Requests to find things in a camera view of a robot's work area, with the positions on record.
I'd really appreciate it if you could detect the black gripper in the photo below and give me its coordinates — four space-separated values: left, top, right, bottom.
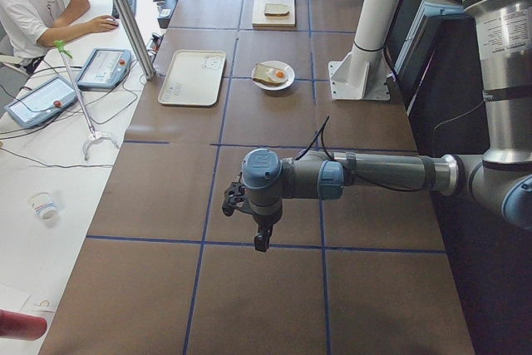
222 182 283 252

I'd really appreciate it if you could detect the brown bread slice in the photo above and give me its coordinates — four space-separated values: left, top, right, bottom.
264 2 290 17

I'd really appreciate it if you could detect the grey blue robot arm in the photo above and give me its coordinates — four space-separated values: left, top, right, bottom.
222 0 531 251

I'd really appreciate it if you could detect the bread slice on plate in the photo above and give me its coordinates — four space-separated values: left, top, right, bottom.
252 63 288 87

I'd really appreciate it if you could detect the fried egg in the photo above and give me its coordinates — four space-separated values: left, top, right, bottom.
265 67 287 85

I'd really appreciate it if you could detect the cream bear tray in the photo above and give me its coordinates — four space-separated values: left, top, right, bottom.
158 50 226 106

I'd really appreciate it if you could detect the wooden cutting board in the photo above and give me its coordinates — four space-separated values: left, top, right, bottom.
252 0 296 28

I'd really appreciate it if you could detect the far teach pendant tablet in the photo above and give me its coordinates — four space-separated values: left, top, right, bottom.
76 48 131 91

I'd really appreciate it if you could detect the teach pendant tablet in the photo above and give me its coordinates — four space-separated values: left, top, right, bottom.
4 76 77 129
76 48 131 91

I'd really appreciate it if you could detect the paper cup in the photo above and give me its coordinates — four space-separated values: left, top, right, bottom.
28 192 57 219

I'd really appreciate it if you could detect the near teach pendant tablet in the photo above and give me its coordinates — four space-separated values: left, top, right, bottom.
4 76 77 129

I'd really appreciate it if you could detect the red cylinder object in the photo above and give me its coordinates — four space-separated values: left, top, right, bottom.
0 310 47 341

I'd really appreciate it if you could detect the reacher grabber tool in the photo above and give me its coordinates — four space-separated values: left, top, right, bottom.
53 40 120 161

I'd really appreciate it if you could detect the person in white shirt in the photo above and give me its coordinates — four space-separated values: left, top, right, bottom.
1 0 118 74

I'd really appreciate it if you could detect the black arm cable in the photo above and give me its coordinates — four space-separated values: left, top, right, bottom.
293 115 431 193

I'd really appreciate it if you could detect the white pedestal column base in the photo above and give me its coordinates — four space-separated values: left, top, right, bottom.
328 0 399 101

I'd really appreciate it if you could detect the aluminium frame post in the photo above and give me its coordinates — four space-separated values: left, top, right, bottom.
112 0 156 81

